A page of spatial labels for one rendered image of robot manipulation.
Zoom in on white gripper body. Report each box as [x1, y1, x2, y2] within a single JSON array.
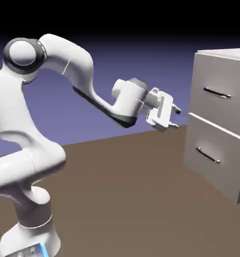
[[145, 90, 174, 133]]

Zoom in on grey drawer front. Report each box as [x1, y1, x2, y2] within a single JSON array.
[[183, 112, 240, 205], [188, 52, 240, 140]]

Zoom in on grey painted cabinet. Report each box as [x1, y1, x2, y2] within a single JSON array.
[[183, 47, 240, 207]]

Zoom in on dark metal drawer handle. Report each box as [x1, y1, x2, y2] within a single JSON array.
[[203, 87, 232, 99], [195, 147, 221, 164]]

